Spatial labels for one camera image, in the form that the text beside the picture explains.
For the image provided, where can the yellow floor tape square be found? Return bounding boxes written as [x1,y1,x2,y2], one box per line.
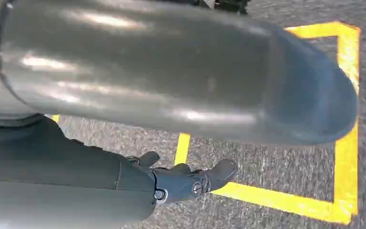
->
[51,21,362,226]

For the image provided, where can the black robot foot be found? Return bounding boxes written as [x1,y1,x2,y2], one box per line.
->
[199,0,252,15]

